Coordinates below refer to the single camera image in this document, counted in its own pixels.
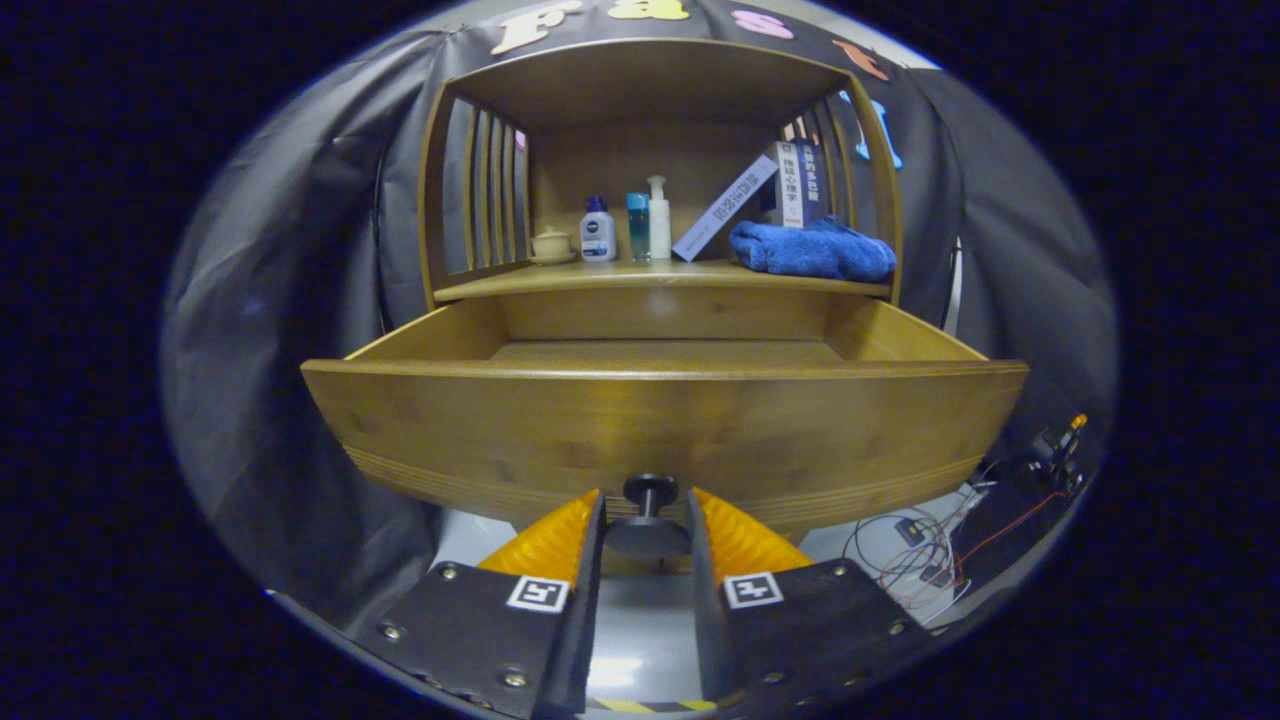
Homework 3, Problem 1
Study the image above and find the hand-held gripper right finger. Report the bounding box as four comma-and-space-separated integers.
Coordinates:
686, 487, 936, 713

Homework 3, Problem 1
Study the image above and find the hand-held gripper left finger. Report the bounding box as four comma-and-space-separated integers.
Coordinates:
350, 488, 608, 720

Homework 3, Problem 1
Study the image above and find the wooden drawer with black knob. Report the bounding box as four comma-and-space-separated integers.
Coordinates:
300, 295, 1031, 561

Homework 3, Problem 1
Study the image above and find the wooden countertop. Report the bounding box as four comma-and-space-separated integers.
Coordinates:
432, 258, 893, 303

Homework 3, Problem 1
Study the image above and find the wooden cabinet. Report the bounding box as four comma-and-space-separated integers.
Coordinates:
418, 38, 904, 311

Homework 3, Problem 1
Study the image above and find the blue folded towel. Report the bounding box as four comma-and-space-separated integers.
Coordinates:
728, 217, 898, 283

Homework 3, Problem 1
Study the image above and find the white lotion bottle blue cap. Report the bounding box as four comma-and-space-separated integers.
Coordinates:
580, 195, 618, 263

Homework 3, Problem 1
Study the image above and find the beige lidded teacup with saucer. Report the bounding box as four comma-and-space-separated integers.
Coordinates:
528, 226, 577, 266

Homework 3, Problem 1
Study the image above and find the white pump bottle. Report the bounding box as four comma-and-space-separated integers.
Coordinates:
647, 175, 673, 261

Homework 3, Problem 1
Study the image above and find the lavender book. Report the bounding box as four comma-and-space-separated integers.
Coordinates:
672, 155, 781, 263

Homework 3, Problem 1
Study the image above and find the white book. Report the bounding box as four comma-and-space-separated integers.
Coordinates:
765, 141, 807, 229

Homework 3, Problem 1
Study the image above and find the dark blue book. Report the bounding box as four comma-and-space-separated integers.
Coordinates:
800, 138, 831, 226

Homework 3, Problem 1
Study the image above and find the thin wire bundle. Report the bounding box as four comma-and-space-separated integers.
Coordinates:
845, 480, 1061, 611

